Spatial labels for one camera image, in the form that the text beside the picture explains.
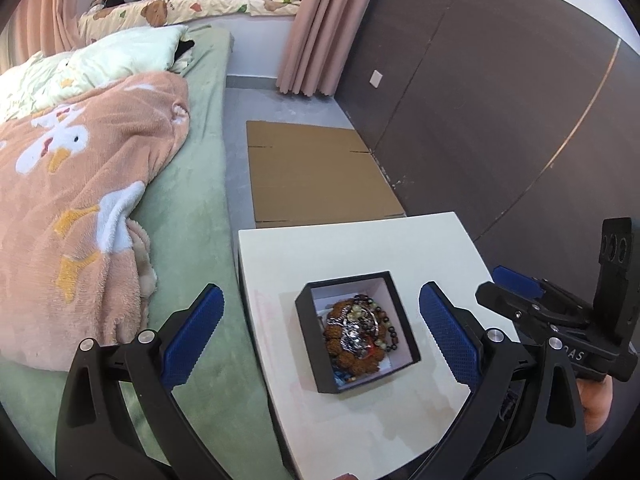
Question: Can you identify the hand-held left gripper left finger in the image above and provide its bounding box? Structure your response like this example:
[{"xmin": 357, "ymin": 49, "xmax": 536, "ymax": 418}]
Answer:
[{"xmin": 55, "ymin": 283, "xmax": 226, "ymax": 480}]

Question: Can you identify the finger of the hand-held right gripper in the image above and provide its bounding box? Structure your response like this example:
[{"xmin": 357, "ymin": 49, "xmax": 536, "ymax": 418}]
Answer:
[
  {"xmin": 474, "ymin": 282, "xmax": 567, "ymax": 337},
  {"xmin": 491, "ymin": 265, "xmax": 594, "ymax": 314}
]

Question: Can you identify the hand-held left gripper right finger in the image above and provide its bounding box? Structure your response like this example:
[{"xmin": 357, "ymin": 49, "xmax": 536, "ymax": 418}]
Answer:
[{"xmin": 410, "ymin": 280, "xmax": 587, "ymax": 480}]

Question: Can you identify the dark bead bracelet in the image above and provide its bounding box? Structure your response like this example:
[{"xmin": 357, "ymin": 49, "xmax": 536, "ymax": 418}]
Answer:
[{"xmin": 350, "ymin": 297, "xmax": 402, "ymax": 352}]

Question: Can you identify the black square gift box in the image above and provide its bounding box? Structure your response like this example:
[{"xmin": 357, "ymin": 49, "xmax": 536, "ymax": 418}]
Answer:
[{"xmin": 294, "ymin": 270, "xmax": 422, "ymax": 395}]

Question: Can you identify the silver hoop bangle with charm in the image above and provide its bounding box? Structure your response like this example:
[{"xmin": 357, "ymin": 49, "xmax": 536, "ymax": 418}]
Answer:
[{"xmin": 339, "ymin": 311, "xmax": 382, "ymax": 352}]

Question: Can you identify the brown seed bead bracelet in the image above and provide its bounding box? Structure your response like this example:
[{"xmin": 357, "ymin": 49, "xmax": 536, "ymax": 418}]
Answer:
[{"xmin": 322, "ymin": 298, "xmax": 397, "ymax": 377}]

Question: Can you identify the person's right hand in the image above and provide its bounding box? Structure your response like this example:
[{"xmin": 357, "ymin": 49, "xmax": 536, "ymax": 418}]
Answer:
[{"xmin": 575, "ymin": 376, "xmax": 615, "ymax": 436}]

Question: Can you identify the white low table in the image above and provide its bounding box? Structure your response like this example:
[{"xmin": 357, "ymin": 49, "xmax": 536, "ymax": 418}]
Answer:
[{"xmin": 237, "ymin": 211, "xmax": 522, "ymax": 480}]

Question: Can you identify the bed with green sheet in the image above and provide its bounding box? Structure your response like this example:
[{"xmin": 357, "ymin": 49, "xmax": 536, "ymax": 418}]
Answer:
[{"xmin": 0, "ymin": 25, "xmax": 292, "ymax": 480}]

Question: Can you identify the pink duck print blanket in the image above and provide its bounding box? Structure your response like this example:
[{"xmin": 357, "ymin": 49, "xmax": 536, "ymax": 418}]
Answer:
[{"xmin": 0, "ymin": 71, "xmax": 192, "ymax": 373}]

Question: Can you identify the dark wooden wardrobe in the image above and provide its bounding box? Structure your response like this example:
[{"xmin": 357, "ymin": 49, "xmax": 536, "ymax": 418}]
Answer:
[{"xmin": 332, "ymin": 0, "xmax": 640, "ymax": 313}]

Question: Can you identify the flat brown cardboard sheet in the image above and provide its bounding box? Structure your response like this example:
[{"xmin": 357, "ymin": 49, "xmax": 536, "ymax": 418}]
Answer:
[{"xmin": 245, "ymin": 120, "xmax": 407, "ymax": 230}]

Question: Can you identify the pale green pillow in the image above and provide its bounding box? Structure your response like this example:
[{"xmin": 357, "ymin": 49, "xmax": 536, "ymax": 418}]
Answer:
[{"xmin": 0, "ymin": 24, "xmax": 190, "ymax": 124}]

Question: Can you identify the pink curtain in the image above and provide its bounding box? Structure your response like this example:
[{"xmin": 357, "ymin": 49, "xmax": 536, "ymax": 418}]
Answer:
[
  {"xmin": 276, "ymin": 0, "xmax": 389, "ymax": 99},
  {"xmin": 6, "ymin": 0, "xmax": 87, "ymax": 72}
]

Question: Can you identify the bear print window seat cushion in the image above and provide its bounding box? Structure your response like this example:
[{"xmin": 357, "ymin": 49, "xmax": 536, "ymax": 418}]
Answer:
[{"xmin": 78, "ymin": 0, "xmax": 304, "ymax": 42}]

